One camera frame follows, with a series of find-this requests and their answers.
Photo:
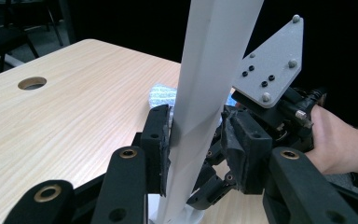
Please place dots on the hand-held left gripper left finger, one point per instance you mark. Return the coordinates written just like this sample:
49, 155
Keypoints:
155, 149

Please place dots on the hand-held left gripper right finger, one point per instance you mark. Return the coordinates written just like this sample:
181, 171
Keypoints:
248, 152

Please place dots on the white desk lamp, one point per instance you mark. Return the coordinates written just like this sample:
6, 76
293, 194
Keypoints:
211, 62

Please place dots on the black folding chair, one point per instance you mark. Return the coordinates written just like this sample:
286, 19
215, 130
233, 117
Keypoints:
0, 40

